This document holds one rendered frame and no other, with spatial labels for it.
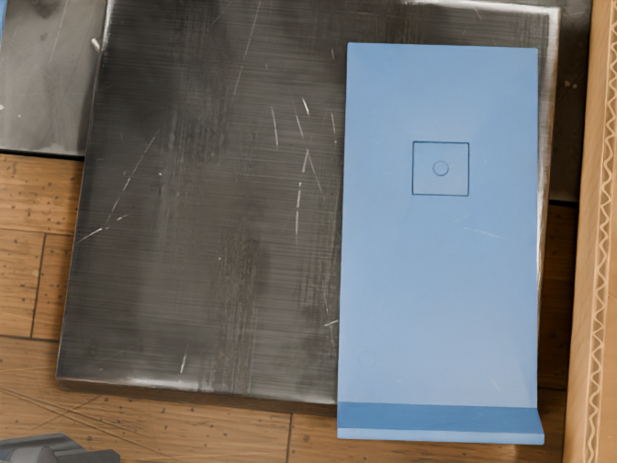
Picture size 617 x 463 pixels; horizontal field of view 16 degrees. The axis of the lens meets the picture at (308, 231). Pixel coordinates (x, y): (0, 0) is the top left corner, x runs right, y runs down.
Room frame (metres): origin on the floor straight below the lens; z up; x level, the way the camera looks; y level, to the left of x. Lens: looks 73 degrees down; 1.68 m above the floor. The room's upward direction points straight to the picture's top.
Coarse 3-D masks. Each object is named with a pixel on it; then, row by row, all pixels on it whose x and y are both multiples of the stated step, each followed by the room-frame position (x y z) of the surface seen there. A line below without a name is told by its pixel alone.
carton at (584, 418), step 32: (608, 0) 0.31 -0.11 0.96; (608, 32) 0.29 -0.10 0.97; (608, 64) 0.28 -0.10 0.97; (608, 96) 0.27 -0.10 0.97; (608, 128) 0.25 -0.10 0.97; (608, 160) 0.24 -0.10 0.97; (608, 192) 0.23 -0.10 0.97; (608, 224) 0.22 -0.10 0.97; (576, 256) 0.23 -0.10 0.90; (608, 256) 0.21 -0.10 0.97; (576, 288) 0.21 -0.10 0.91; (608, 288) 0.22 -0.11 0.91; (576, 320) 0.20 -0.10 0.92; (608, 320) 0.20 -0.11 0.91; (576, 352) 0.19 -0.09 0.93; (608, 352) 0.19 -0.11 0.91; (576, 384) 0.17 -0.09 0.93; (608, 384) 0.18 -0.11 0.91; (576, 416) 0.16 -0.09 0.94; (608, 416) 0.17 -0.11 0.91; (576, 448) 0.15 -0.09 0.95; (608, 448) 0.16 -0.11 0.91
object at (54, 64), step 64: (64, 0) 0.33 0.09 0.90; (512, 0) 0.33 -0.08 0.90; (576, 0) 0.33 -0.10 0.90; (0, 64) 0.31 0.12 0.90; (64, 64) 0.31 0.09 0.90; (576, 64) 0.31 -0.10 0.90; (0, 128) 0.28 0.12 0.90; (64, 128) 0.28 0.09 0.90; (576, 128) 0.28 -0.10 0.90; (576, 192) 0.25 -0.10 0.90
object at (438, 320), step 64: (384, 64) 0.30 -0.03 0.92; (448, 64) 0.30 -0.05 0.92; (512, 64) 0.30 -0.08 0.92; (384, 128) 0.27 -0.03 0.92; (448, 128) 0.27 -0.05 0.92; (512, 128) 0.27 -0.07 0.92; (384, 192) 0.25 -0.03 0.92; (512, 192) 0.25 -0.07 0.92; (384, 256) 0.22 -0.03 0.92; (448, 256) 0.22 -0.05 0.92; (512, 256) 0.22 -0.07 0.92; (384, 320) 0.20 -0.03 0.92; (448, 320) 0.20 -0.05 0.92; (512, 320) 0.20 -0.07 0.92; (384, 384) 0.18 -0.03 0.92; (448, 384) 0.18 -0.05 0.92; (512, 384) 0.18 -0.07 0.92
